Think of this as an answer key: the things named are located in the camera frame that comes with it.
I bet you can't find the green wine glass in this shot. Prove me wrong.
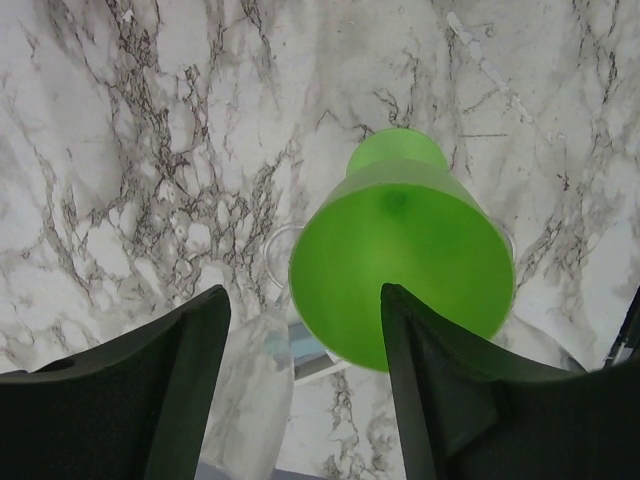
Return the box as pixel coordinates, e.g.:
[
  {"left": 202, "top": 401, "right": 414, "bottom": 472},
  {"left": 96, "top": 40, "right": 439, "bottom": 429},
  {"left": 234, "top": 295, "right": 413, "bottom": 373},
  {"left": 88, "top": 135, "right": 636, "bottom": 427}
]
[{"left": 288, "top": 128, "right": 515, "bottom": 372}]

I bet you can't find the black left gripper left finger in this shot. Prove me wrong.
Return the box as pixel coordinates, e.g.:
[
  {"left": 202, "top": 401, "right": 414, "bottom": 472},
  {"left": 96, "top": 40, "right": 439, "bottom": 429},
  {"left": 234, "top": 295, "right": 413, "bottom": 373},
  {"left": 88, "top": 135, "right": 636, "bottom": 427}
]
[{"left": 1, "top": 285, "right": 230, "bottom": 479}]

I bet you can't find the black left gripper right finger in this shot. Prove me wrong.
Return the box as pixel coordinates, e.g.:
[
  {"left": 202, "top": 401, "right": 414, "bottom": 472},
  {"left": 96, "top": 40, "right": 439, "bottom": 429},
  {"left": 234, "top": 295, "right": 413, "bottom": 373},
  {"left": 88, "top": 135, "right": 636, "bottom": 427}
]
[{"left": 381, "top": 284, "right": 639, "bottom": 479}]

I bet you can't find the clear wine glass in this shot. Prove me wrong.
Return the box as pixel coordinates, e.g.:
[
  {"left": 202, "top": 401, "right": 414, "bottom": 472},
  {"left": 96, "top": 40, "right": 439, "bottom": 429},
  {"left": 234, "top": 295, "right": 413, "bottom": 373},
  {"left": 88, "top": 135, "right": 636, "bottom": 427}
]
[{"left": 199, "top": 223, "right": 304, "bottom": 480}]

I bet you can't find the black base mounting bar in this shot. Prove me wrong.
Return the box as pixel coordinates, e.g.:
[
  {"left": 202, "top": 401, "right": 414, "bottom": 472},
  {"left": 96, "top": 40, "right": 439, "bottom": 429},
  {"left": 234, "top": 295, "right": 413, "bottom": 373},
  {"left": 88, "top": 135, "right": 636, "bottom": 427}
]
[{"left": 604, "top": 288, "right": 640, "bottom": 368}]

